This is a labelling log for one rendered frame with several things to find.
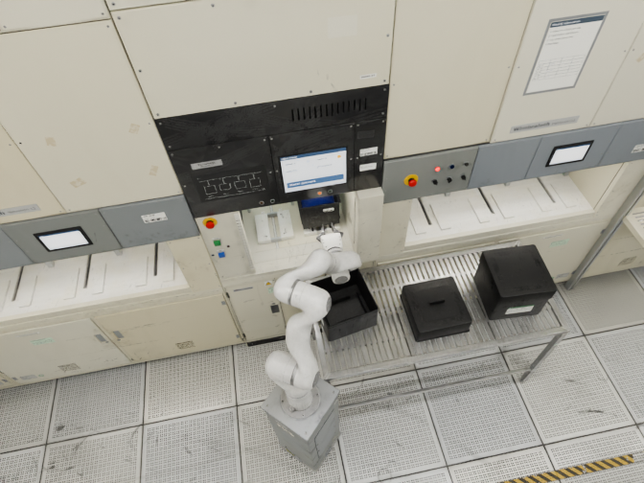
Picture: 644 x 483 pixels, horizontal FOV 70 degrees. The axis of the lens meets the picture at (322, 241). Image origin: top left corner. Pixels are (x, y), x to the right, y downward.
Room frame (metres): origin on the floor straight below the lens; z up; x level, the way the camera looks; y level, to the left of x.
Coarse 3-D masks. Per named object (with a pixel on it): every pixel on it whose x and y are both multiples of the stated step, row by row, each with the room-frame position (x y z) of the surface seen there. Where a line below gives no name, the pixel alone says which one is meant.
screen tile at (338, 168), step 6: (324, 156) 1.46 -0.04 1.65; (330, 156) 1.46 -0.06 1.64; (342, 156) 1.47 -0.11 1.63; (318, 162) 1.46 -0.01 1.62; (324, 162) 1.46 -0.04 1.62; (330, 162) 1.46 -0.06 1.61; (336, 162) 1.47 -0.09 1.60; (342, 162) 1.47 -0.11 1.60; (324, 168) 1.46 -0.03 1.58; (330, 168) 1.46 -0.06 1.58; (336, 168) 1.47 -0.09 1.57; (342, 168) 1.47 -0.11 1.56; (318, 174) 1.46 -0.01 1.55
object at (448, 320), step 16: (416, 288) 1.25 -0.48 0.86; (432, 288) 1.24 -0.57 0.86; (448, 288) 1.23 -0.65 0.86; (416, 304) 1.15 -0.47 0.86; (432, 304) 1.14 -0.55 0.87; (448, 304) 1.14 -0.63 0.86; (464, 304) 1.13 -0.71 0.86; (416, 320) 1.06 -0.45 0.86; (432, 320) 1.05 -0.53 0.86; (448, 320) 1.05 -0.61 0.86; (464, 320) 1.04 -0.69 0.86; (416, 336) 1.00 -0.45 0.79; (432, 336) 1.00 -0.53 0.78
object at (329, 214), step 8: (336, 200) 1.71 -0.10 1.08; (304, 208) 1.65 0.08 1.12; (312, 208) 1.65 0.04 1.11; (320, 208) 1.66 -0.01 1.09; (328, 208) 1.66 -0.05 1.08; (336, 208) 1.67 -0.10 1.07; (304, 216) 1.65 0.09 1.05; (312, 216) 1.65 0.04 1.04; (320, 216) 1.66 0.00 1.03; (328, 216) 1.66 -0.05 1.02; (336, 216) 1.67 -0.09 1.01; (304, 224) 1.64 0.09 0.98; (312, 224) 1.65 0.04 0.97; (320, 224) 1.66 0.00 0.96; (328, 224) 1.66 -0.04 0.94
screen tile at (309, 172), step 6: (288, 162) 1.44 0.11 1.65; (294, 162) 1.44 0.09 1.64; (300, 162) 1.45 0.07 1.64; (288, 168) 1.44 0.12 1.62; (294, 168) 1.44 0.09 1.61; (306, 168) 1.45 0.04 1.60; (312, 168) 1.45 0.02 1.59; (288, 174) 1.44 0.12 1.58; (294, 174) 1.44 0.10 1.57; (300, 174) 1.45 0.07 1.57; (306, 174) 1.45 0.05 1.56; (312, 174) 1.45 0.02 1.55; (288, 180) 1.44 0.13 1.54
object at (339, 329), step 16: (352, 272) 1.35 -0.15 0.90; (336, 288) 1.33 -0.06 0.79; (352, 288) 1.33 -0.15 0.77; (368, 288) 1.22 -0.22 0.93; (336, 304) 1.24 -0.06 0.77; (352, 304) 1.23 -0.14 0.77; (368, 304) 1.21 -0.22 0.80; (320, 320) 1.14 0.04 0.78; (336, 320) 1.14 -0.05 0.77; (352, 320) 1.06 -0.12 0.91; (368, 320) 1.09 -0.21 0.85; (336, 336) 1.04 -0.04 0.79
